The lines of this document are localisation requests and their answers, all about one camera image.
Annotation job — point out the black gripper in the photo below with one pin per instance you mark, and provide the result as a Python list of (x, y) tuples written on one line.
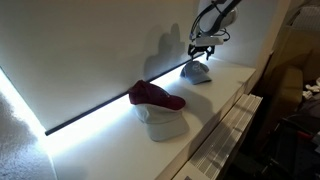
[(200, 49)]

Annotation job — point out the grey baseball cap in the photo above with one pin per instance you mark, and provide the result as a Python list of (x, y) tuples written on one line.
[(196, 73)]

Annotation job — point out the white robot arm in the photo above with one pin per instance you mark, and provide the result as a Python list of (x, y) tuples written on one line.
[(216, 18)]

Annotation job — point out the red and white baseball cap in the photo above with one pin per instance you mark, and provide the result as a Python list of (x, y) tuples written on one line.
[(156, 100)]

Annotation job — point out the white radiator heater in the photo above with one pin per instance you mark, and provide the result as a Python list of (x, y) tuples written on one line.
[(223, 136)]

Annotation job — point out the beige armchair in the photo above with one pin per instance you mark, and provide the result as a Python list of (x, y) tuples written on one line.
[(286, 86)]

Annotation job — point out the black blind bottom bar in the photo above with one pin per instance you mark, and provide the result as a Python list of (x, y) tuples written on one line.
[(100, 106)]

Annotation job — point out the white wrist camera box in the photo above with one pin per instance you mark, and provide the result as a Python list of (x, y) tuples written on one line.
[(208, 41)]

